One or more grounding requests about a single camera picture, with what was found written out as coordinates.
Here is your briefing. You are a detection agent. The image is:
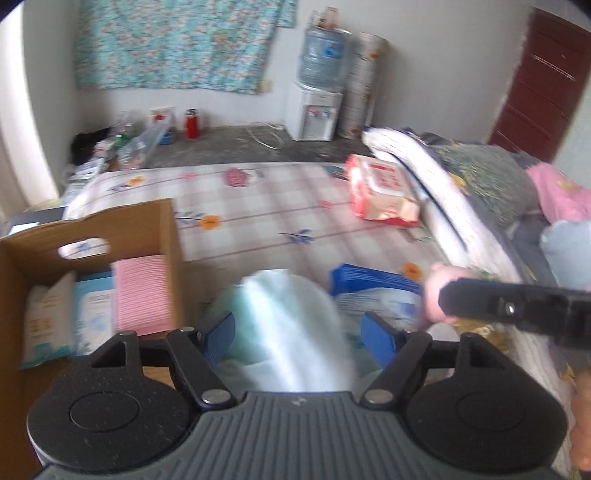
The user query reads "white wipes pack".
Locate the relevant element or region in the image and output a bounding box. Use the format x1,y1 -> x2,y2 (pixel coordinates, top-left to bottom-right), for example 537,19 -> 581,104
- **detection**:
18,272 -> 77,370

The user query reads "green floral pillow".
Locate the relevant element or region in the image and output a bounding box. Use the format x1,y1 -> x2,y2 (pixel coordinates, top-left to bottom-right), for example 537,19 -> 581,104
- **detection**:
434,143 -> 539,228

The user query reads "blue white tissue pack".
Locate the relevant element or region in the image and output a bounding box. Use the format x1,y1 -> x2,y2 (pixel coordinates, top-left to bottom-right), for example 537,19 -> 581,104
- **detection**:
329,263 -> 423,334

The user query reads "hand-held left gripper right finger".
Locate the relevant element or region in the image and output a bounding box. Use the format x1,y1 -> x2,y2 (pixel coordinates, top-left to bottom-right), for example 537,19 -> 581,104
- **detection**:
358,311 -> 504,409

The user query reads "dark red door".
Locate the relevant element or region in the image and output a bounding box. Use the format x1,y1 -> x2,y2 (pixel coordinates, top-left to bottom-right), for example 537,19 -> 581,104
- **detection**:
487,7 -> 591,162

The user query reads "patterned mat roll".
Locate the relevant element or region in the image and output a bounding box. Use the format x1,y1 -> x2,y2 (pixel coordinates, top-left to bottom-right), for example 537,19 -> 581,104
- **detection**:
339,32 -> 389,137

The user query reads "pink plush toy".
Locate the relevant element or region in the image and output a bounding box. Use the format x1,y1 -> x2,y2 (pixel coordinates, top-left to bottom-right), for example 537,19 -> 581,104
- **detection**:
422,261 -> 477,324

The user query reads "white quilt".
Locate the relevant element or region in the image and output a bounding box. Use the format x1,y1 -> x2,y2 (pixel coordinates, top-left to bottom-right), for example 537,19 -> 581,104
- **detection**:
361,127 -> 575,416

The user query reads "grey duvet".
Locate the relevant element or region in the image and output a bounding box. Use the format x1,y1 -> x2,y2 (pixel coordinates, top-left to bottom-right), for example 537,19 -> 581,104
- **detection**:
501,148 -> 591,296

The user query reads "blue white box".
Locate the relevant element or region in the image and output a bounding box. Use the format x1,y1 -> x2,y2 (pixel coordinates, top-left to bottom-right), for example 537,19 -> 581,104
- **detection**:
71,271 -> 116,356

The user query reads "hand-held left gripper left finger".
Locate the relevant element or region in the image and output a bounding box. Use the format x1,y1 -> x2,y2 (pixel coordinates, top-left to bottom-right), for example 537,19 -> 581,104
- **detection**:
90,311 -> 238,411

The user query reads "checked bed sheet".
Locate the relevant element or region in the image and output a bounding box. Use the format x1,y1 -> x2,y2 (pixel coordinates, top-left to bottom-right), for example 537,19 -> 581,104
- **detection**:
62,161 -> 462,334

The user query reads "blue water bottle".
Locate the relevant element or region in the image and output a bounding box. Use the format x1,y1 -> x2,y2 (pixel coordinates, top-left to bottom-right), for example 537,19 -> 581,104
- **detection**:
298,7 -> 350,91

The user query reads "clear plastic bag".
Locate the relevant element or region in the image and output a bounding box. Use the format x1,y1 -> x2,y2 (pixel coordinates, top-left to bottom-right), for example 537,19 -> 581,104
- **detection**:
117,122 -> 170,169

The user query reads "teal floral wall cloth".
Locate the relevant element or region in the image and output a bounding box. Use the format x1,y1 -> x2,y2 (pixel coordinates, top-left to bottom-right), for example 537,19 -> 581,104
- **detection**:
74,0 -> 296,96

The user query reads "white water dispenser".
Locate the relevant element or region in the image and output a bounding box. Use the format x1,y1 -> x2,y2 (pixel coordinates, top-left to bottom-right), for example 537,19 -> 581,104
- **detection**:
285,82 -> 345,142

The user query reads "brown cardboard box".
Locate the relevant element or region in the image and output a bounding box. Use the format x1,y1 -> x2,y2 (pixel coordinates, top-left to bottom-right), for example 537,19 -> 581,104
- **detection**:
0,198 -> 185,480

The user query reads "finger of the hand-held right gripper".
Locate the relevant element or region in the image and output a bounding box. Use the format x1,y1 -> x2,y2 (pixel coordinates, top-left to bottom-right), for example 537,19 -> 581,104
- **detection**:
438,278 -> 591,325

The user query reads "red wet wipes pack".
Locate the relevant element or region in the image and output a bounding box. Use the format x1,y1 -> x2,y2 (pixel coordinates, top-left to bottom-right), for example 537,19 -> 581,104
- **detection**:
345,154 -> 421,227

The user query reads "light blue pillow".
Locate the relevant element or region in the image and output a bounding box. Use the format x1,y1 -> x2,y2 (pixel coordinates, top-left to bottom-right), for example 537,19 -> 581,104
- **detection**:
539,220 -> 591,289

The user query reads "pink knitted cloth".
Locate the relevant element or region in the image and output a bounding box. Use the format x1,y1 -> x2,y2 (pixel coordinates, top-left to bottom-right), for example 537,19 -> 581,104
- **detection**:
112,255 -> 174,337

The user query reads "white cable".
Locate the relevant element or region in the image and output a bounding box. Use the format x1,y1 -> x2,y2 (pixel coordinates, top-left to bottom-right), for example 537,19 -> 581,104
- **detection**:
247,122 -> 296,151

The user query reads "black bag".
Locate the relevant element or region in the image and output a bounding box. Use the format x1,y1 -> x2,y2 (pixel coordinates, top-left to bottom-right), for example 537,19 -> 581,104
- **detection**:
71,129 -> 112,165

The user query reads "white printed plastic bag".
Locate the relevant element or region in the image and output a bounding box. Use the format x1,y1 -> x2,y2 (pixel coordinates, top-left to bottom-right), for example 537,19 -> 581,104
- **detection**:
62,154 -> 110,204

